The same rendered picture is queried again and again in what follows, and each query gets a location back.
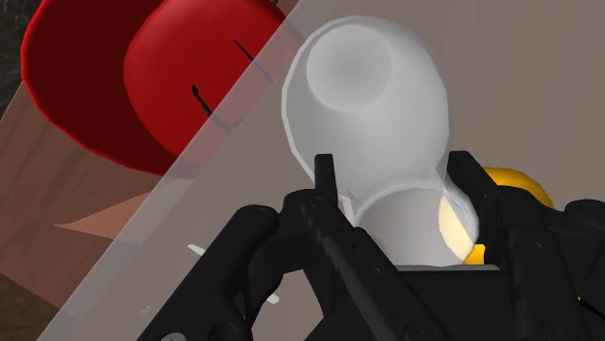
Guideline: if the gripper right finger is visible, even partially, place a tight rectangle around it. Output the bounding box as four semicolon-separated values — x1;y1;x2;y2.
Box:
446;150;605;341

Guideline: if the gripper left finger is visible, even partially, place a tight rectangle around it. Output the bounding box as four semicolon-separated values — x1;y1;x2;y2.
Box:
137;153;450;341

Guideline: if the translucent white vase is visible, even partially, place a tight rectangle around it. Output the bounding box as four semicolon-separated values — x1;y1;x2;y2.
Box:
281;15;481;267

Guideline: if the yellow round fruit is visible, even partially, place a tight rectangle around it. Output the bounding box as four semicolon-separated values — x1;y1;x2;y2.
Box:
438;166;557;265

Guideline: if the red apple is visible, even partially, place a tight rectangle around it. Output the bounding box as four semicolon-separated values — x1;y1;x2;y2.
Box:
123;0;291;161

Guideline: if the red bowl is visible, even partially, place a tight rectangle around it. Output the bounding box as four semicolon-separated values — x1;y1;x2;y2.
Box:
20;0;285;177

